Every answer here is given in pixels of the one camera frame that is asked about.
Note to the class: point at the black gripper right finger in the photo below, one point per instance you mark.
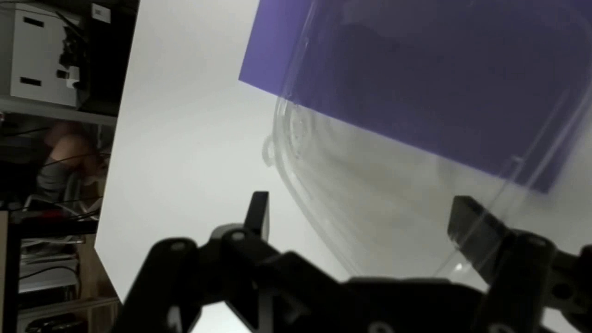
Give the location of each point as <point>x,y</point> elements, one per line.
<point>526,272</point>

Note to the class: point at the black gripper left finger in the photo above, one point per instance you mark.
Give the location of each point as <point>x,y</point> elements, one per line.
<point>265,289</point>

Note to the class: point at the white box with black slots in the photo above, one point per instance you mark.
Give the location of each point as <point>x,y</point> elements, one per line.
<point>30,49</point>

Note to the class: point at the clear plastic clamshell container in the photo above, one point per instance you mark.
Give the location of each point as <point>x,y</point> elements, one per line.
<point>383,206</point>

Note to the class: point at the purple mat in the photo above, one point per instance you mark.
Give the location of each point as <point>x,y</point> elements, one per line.
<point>487,84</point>

